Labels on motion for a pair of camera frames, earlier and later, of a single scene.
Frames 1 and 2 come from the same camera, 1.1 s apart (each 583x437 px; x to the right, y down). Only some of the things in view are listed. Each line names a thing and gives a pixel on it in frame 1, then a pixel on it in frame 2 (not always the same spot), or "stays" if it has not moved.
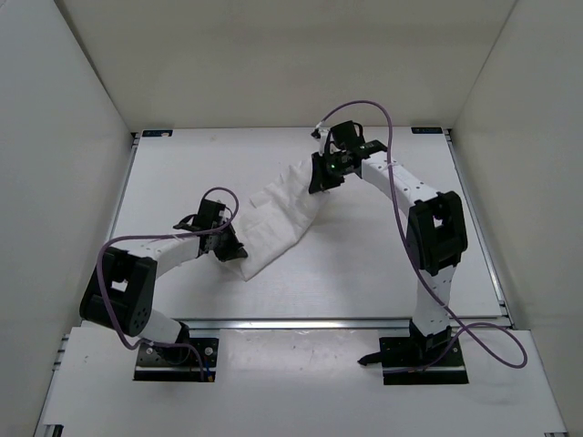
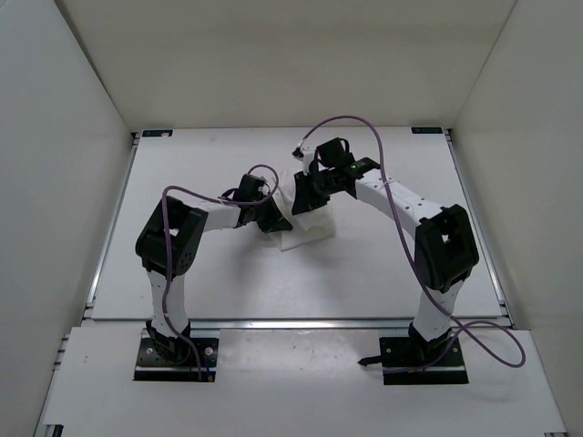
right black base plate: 422,360 stays
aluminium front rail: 300,324 stays
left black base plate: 177,363 stays
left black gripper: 234,250 to 276,220
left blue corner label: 157,132 stays
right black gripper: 322,181 to 304,198
